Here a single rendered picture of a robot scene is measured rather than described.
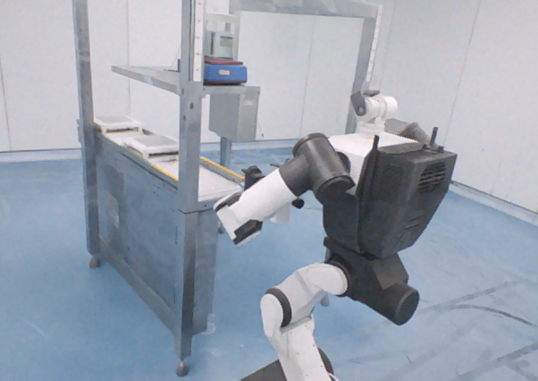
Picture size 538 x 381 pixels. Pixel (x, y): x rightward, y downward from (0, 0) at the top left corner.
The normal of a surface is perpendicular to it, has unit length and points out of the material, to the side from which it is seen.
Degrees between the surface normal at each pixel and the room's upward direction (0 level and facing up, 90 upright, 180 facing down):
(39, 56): 90
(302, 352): 47
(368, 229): 92
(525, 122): 90
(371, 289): 90
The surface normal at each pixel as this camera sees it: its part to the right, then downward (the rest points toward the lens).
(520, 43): -0.86, 0.10
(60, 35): 0.49, 0.35
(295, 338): 0.54, -0.39
